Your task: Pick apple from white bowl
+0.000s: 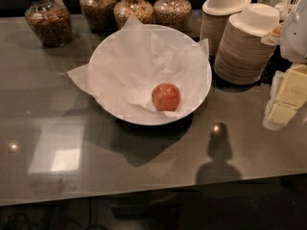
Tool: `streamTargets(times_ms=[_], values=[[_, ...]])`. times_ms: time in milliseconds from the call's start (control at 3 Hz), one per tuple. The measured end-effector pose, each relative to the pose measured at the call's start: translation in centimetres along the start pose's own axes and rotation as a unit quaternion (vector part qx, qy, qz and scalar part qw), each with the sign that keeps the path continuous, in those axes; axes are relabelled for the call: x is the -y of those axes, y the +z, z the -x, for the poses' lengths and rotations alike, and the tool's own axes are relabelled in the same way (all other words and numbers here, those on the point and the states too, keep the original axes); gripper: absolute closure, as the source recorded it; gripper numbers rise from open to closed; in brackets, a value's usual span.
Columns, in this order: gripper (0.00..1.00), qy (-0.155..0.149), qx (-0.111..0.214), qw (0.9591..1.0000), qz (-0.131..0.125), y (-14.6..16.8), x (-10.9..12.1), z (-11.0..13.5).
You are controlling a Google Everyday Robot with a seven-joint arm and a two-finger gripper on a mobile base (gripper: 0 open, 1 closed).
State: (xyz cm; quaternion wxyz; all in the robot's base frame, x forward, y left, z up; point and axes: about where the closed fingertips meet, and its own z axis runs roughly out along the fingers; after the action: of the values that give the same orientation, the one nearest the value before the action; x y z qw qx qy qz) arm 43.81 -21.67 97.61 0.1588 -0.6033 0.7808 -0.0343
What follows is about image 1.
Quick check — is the red apple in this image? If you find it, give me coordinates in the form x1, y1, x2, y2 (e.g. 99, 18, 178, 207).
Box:
152, 82, 180, 111

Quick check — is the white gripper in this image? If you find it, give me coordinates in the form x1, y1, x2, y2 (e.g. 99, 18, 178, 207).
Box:
261, 8, 307, 130

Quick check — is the glass jar of pale grains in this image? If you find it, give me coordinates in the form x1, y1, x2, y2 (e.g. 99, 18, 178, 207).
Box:
153, 0, 192, 32

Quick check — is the white paper liner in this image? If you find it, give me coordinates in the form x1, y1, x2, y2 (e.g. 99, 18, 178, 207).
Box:
67, 13, 210, 123

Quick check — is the glass jar of dark cereal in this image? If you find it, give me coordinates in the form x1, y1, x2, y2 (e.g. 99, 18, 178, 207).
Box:
80, 0, 117, 32

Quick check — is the glass jar of brown grains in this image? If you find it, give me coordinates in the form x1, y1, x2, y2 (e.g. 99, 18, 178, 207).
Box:
25, 0, 72, 47

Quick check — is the white bowl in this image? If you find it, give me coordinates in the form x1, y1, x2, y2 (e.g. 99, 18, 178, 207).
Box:
88, 23, 213, 127

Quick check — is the glass jar of light cereal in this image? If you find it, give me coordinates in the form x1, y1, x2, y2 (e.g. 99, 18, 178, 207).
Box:
113, 0, 154, 29

